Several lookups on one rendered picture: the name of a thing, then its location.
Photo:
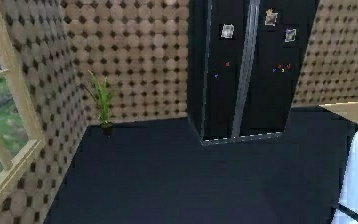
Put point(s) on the black fridge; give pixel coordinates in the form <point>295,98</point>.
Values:
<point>220,100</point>

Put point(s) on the green house plant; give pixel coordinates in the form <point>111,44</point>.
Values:
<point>102,100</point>

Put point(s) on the grey photo fridge magnet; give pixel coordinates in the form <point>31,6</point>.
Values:
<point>271,18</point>
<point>290,35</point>
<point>227,31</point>

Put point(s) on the beige worktop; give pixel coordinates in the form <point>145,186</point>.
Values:
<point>350,111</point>

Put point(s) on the wooden framed window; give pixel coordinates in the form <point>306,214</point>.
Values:
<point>7,110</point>

